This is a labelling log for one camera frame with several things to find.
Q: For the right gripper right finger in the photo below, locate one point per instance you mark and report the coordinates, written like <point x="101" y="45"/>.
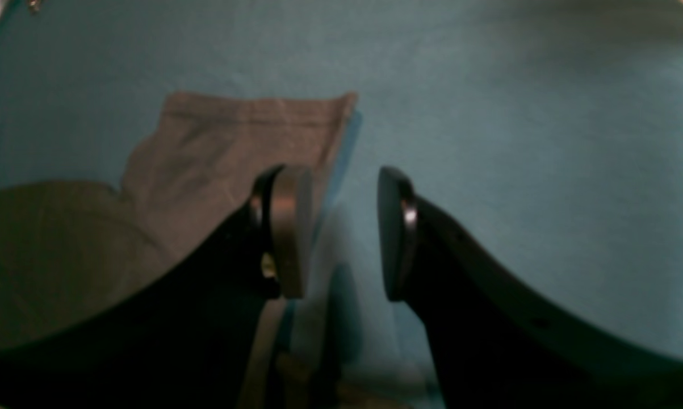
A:
<point x="495" y="342"/>

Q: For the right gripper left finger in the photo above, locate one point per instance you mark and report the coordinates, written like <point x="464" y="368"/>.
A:
<point x="187" y="339"/>

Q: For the dark grey T-shirt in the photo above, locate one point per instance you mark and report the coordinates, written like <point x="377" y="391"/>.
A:
<point x="69" y="249"/>

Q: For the blue table cloth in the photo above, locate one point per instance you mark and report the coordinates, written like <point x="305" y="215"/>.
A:
<point x="552" y="130"/>

